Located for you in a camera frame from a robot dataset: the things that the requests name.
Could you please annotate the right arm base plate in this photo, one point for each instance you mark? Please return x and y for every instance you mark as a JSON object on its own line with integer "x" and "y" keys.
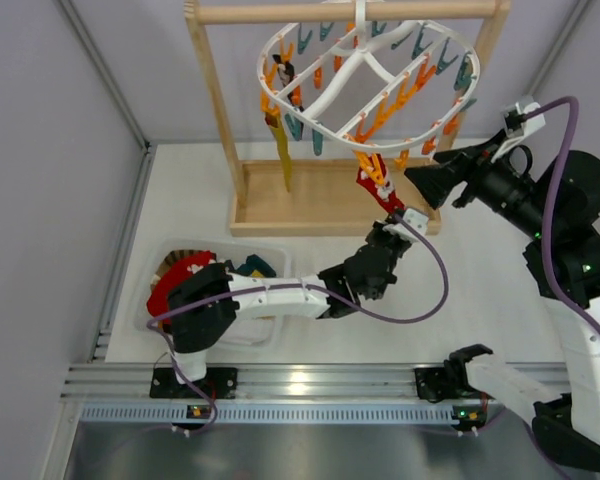
{"x": 436, "y": 384}

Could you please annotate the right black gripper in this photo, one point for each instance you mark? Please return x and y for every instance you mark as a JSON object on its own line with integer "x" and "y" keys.
{"x": 466, "y": 173}

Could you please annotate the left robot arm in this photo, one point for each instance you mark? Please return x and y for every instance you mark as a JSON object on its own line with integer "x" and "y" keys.
{"x": 205, "y": 306}

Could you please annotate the dark navy sock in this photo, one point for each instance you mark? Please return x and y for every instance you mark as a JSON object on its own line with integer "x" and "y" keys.
{"x": 286, "y": 74}

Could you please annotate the white plastic basket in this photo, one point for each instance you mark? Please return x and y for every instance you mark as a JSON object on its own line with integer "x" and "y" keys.
{"x": 234, "y": 254}

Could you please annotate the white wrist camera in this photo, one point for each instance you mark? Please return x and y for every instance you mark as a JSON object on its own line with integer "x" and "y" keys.
{"x": 516, "y": 126}
{"x": 405, "y": 223}

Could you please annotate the brown striped sock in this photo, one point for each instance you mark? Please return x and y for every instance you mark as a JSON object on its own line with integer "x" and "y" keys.
{"x": 168, "y": 262}

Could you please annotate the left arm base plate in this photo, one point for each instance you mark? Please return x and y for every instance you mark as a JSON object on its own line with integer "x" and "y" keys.
{"x": 219, "y": 383}

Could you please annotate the aluminium rail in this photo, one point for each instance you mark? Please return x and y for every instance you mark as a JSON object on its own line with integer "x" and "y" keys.
{"x": 317, "y": 394}

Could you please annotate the teal sock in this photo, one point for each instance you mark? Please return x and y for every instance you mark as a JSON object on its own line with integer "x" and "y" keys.
{"x": 255, "y": 266}

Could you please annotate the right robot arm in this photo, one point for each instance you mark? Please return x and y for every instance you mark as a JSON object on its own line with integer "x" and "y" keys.
{"x": 557, "y": 212}

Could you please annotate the wooden hanger stand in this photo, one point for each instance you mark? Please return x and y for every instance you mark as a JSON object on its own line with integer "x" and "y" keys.
{"x": 325, "y": 199}

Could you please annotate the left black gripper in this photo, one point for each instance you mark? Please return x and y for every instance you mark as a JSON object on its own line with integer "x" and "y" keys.
{"x": 387, "y": 235}

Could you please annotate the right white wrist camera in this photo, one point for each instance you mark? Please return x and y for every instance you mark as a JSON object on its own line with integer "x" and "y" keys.
{"x": 516, "y": 126}

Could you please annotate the red sock with white pattern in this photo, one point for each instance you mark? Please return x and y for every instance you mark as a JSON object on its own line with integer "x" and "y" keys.
{"x": 385, "y": 194}

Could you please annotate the white sock in basket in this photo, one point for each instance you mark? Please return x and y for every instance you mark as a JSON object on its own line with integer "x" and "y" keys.
{"x": 248, "y": 332}

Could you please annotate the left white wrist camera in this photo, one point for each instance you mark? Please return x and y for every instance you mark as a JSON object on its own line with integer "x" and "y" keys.
{"x": 405, "y": 223}

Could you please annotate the white round clip hanger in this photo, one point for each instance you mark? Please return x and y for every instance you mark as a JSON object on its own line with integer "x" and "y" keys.
{"x": 377, "y": 87}

